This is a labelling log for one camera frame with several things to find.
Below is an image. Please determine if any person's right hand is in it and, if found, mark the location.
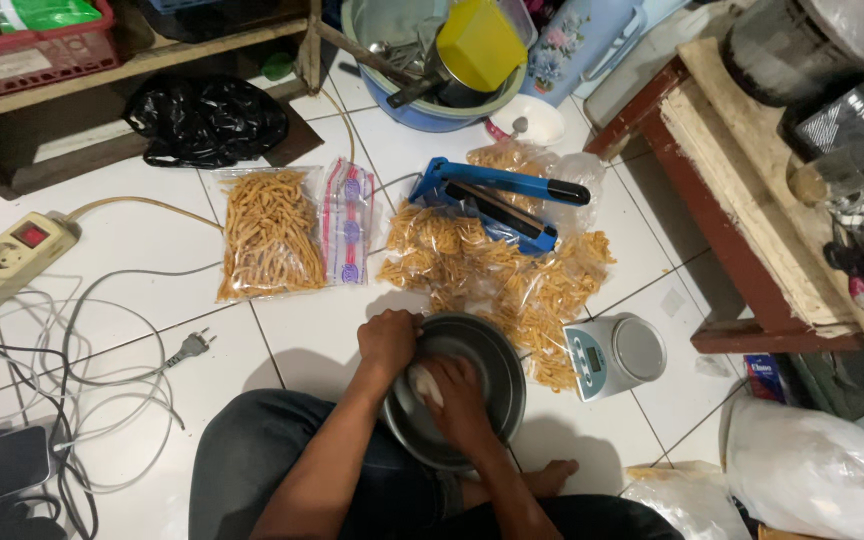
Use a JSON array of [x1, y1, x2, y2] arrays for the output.
[[420, 354, 498, 456]]

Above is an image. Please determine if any person's left hand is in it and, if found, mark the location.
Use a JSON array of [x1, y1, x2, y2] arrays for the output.
[[357, 309, 426, 382]]

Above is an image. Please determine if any round metal bowl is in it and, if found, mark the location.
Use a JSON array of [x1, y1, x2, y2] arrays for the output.
[[382, 312, 528, 473]]

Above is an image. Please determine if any heap of snack stick bags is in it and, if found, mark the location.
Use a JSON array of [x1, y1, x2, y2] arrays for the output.
[[375, 201, 618, 393]]

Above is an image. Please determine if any stack of empty striped bags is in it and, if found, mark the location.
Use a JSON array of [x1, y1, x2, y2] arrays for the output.
[[322, 156, 378, 288]]

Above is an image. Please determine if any person's bare foot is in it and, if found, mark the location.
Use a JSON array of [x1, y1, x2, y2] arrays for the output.
[[460, 458, 581, 513]]

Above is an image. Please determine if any white digital kitchen scale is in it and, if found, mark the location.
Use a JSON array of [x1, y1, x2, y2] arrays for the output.
[[562, 313, 668, 404]]

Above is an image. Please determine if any flat bag of snack sticks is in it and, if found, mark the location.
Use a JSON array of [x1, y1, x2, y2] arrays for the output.
[[213, 165, 329, 304]]

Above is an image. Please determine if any blue bag sealer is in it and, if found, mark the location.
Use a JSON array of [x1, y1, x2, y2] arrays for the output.
[[408, 156, 593, 258]]

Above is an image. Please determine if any person's dark jeans leg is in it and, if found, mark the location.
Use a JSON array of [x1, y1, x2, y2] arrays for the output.
[[188, 388, 687, 540]]

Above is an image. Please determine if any half-empty clear snack bag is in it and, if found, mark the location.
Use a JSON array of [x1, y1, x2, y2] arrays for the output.
[[466, 140, 607, 235]]

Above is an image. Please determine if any blue basin of dishes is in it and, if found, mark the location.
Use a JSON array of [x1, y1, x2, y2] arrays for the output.
[[339, 0, 540, 135]]

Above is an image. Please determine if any small white bowl with spoon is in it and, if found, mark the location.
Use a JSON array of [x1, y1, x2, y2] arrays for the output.
[[485, 93, 567, 148]]

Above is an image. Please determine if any crumpled clear plastic bag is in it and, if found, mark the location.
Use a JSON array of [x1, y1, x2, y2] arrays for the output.
[[618, 460, 753, 540]]

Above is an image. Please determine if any black plastic bag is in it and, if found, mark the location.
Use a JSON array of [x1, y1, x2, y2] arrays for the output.
[[123, 74, 290, 170]]

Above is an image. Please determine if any yellow plastic container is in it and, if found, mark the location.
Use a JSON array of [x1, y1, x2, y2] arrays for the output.
[[435, 0, 530, 93]]

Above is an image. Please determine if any blue and red packet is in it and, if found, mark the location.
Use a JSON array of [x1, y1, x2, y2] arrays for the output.
[[742, 353, 791, 407]]

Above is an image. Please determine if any floral plastic jug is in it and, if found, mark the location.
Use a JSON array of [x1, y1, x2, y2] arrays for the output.
[[519, 0, 648, 108]]

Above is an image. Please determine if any red-brown wooden table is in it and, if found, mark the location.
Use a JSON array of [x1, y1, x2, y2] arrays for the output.
[[584, 36, 864, 359]]

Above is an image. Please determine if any large white plastic bag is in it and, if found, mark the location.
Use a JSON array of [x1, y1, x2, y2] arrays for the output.
[[723, 395, 864, 540]]

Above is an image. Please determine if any wooden shelf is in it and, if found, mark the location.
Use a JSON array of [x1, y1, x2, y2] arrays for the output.
[[0, 0, 325, 201]]

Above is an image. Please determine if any cream power strip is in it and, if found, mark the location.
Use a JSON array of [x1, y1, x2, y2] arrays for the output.
[[0, 211, 81, 333]]

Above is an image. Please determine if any clear drinking glass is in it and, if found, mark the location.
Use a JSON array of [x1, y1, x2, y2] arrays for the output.
[[785, 148, 864, 209]]

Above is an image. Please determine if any red plastic basket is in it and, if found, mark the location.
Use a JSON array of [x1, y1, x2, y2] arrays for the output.
[[0, 0, 121, 108]]

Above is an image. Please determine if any dark round appliance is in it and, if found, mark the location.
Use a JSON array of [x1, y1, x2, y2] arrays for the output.
[[720, 0, 864, 108]]

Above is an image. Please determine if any black pan with handle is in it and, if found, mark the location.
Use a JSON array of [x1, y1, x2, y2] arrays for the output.
[[386, 43, 510, 111]]

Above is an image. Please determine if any grey cable with plug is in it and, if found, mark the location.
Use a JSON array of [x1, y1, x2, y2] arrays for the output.
[[60, 260, 225, 387]]

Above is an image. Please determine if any tangle of white cables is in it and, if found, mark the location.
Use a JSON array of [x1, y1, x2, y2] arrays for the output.
[[0, 273, 187, 496]]

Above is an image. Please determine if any black cable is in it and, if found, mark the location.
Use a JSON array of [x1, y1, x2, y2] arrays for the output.
[[0, 327, 100, 540]]

